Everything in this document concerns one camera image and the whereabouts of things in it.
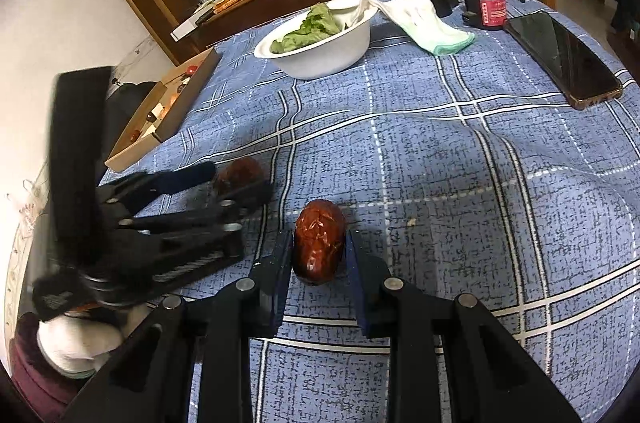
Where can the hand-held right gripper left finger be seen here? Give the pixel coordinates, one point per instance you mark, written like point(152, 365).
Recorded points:
point(280, 288)

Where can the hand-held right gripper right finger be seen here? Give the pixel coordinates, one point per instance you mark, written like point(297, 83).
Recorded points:
point(361, 293)

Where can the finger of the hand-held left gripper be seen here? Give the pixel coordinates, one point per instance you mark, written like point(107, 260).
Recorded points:
point(195, 172)
point(225, 208)

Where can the red date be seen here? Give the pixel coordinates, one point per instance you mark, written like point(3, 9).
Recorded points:
point(242, 170)
point(320, 243)

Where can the person's left forearm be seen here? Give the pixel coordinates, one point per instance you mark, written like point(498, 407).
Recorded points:
point(35, 385)

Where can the person's left hand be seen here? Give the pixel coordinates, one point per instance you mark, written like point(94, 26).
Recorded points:
point(75, 345)

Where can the cardboard box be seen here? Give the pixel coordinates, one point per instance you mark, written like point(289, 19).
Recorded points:
point(185, 113)

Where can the small white sugarcane piece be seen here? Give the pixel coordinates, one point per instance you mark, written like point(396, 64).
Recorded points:
point(158, 109)

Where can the black chair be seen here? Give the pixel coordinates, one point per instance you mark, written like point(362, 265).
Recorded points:
point(131, 95)

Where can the blue plaid tablecloth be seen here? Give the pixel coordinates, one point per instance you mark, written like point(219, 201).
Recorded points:
point(450, 203)

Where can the flat white box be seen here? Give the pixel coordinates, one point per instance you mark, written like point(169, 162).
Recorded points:
point(187, 27)

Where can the white bowl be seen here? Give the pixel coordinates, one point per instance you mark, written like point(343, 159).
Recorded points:
point(320, 53)

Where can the green lettuce leaves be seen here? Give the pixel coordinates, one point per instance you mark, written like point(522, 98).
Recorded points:
point(310, 28)

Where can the white sock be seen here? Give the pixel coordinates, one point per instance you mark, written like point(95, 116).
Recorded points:
point(425, 20)

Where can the black smartphone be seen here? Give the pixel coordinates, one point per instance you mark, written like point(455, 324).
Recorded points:
point(562, 58)

